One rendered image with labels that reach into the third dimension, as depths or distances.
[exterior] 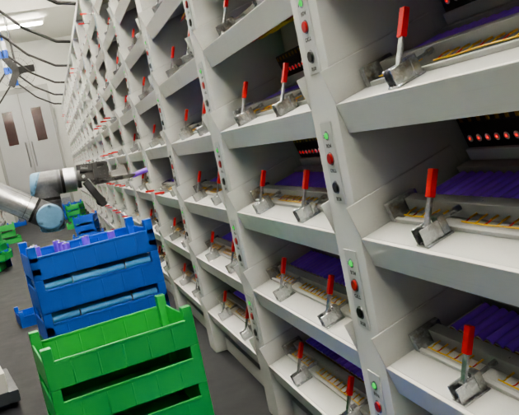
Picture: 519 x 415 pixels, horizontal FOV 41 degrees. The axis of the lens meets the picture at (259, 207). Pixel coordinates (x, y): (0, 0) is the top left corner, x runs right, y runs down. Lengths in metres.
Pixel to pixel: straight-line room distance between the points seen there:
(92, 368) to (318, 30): 0.77
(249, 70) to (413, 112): 0.91
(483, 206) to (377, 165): 0.22
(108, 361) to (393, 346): 0.59
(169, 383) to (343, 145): 0.67
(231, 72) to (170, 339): 0.65
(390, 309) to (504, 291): 0.32
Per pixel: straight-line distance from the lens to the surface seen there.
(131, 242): 1.72
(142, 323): 1.60
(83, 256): 1.70
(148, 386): 1.43
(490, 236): 0.81
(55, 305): 1.70
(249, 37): 1.34
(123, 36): 3.07
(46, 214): 2.47
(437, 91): 0.76
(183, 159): 2.34
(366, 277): 1.02
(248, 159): 1.67
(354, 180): 0.99
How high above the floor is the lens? 0.72
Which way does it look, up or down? 6 degrees down
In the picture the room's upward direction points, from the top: 12 degrees counter-clockwise
